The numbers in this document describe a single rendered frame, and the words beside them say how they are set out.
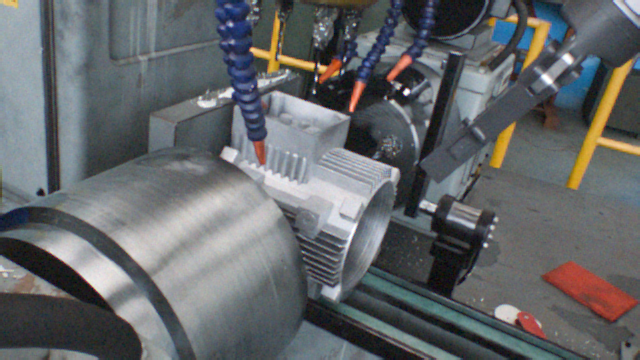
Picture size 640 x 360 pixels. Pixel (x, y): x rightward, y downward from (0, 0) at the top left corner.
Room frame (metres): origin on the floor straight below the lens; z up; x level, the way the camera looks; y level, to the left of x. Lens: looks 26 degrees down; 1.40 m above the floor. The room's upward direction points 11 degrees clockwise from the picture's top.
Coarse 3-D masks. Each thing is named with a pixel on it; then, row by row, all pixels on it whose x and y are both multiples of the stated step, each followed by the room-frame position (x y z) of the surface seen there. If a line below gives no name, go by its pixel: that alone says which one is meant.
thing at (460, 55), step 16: (448, 64) 0.76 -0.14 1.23; (448, 80) 0.75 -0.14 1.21; (448, 96) 0.75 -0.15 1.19; (432, 112) 0.76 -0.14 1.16; (448, 112) 0.76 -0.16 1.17; (432, 128) 0.76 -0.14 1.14; (432, 144) 0.75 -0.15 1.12; (416, 176) 0.76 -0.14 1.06; (416, 192) 0.75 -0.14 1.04; (416, 208) 0.75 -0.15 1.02
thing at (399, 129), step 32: (384, 64) 0.97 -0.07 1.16; (416, 64) 1.01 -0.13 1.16; (320, 96) 0.92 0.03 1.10; (384, 96) 0.88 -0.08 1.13; (416, 96) 0.87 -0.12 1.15; (352, 128) 0.89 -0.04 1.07; (384, 128) 0.87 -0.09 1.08; (416, 128) 0.86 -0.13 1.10; (448, 128) 0.92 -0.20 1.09; (384, 160) 0.87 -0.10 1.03; (416, 160) 0.85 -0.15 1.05
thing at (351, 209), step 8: (224, 152) 0.66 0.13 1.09; (232, 152) 0.66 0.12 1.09; (232, 160) 0.66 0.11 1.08; (240, 160) 0.67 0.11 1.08; (392, 168) 0.71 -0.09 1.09; (392, 176) 0.70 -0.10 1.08; (400, 176) 0.72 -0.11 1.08; (344, 200) 0.60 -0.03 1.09; (352, 200) 0.60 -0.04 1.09; (360, 200) 0.60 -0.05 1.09; (344, 208) 0.59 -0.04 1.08; (352, 208) 0.59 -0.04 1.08; (360, 208) 0.59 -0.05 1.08; (344, 216) 0.59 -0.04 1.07; (352, 216) 0.58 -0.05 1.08; (376, 256) 0.70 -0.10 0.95; (328, 288) 0.59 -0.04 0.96; (336, 288) 0.59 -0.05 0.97; (328, 296) 0.58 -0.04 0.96; (336, 296) 0.58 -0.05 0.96; (336, 304) 0.59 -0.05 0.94
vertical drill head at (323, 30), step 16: (256, 0) 0.68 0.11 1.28; (288, 0) 0.63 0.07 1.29; (304, 0) 0.62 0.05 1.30; (320, 0) 0.63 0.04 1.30; (336, 0) 0.63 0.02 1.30; (352, 0) 0.64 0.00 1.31; (368, 0) 0.66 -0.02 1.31; (256, 16) 0.68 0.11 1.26; (288, 16) 0.76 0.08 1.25; (320, 16) 0.64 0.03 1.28; (336, 16) 0.65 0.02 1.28; (352, 16) 0.72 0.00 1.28; (320, 32) 0.64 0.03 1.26; (352, 32) 0.72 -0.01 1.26; (320, 48) 0.65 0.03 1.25
